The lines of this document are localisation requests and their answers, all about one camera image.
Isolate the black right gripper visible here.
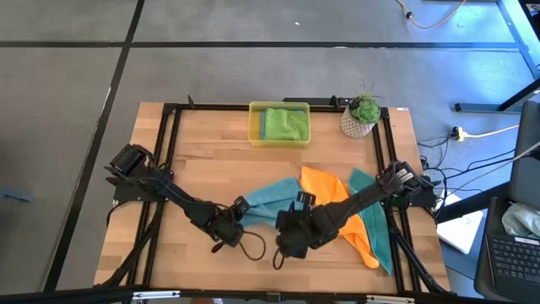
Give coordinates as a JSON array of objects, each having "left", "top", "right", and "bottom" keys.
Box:
[{"left": 274, "top": 206, "right": 329, "bottom": 259}]

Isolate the orange microfiber towel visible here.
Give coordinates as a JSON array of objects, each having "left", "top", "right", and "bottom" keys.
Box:
[{"left": 299, "top": 165, "right": 381, "bottom": 270}]

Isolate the green microfiber towel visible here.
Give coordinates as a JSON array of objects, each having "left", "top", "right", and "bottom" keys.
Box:
[{"left": 263, "top": 107, "right": 311, "bottom": 141}]

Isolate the yellow translucent plastic bin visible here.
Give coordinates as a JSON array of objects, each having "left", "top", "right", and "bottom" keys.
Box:
[{"left": 247, "top": 100, "right": 312, "bottom": 148}]

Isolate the dark teal microfiber towel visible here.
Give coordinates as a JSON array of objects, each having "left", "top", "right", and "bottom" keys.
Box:
[{"left": 348, "top": 167, "right": 393, "bottom": 276}]

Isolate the white triangle-patterned plant pot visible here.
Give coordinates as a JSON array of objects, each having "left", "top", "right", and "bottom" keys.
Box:
[{"left": 339, "top": 105, "right": 376, "bottom": 139}]

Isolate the green succulent plant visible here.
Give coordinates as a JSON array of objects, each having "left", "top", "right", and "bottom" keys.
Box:
[{"left": 348, "top": 79, "right": 386, "bottom": 126}]

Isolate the white tablet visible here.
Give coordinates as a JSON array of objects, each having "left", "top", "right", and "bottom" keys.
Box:
[{"left": 436, "top": 193, "right": 485, "bottom": 255}]

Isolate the laptop computer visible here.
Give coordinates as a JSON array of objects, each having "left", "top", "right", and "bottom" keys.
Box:
[{"left": 434, "top": 181, "right": 540, "bottom": 304}]

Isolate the black laptop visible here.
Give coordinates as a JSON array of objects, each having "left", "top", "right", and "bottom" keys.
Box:
[{"left": 472, "top": 100, "right": 540, "bottom": 303}]

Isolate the crumpled pale cloth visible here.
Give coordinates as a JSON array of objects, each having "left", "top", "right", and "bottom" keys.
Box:
[{"left": 500, "top": 202, "right": 540, "bottom": 240}]

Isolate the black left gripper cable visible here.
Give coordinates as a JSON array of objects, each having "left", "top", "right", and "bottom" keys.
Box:
[{"left": 238, "top": 230, "right": 267, "bottom": 262}]

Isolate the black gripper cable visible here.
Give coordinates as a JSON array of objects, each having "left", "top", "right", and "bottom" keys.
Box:
[
  {"left": 272, "top": 247, "right": 286, "bottom": 271},
  {"left": 238, "top": 230, "right": 267, "bottom": 262}
]

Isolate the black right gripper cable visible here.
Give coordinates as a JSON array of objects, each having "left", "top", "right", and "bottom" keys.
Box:
[{"left": 272, "top": 247, "right": 286, "bottom": 271}]

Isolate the black frame bar with brackets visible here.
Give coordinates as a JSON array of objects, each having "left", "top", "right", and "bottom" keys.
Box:
[{"left": 0, "top": 285, "right": 490, "bottom": 304}]

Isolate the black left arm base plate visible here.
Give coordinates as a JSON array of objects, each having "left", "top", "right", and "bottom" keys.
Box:
[{"left": 110, "top": 176, "right": 170, "bottom": 204}]

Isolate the black aluminium table frame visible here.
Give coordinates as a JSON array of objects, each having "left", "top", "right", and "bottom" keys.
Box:
[{"left": 94, "top": 95, "right": 451, "bottom": 295}]

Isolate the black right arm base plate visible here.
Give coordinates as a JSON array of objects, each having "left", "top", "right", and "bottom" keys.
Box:
[{"left": 391, "top": 175, "right": 438, "bottom": 209}]

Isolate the white power cable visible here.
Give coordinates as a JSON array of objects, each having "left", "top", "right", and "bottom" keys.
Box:
[{"left": 462, "top": 124, "right": 521, "bottom": 139}]

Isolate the black desk leg frame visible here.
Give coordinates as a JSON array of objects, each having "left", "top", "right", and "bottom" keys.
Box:
[{"left": 454, "top": 0, "right": 540, "bottom": 114}]

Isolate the black floor cable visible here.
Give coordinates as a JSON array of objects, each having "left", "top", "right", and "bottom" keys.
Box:
[{"left": 417, "top": 134, "right": 518, "bottom": 199}]

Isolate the tan floor cable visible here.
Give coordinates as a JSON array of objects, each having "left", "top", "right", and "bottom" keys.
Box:
[{"left": 395, "top": 0, "right": 467, "bottom": 30}]

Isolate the grey cable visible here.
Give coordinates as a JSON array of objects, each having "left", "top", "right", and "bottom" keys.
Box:
[{"left": 438, "top": 141, "right": 540, "bottom": 199}]

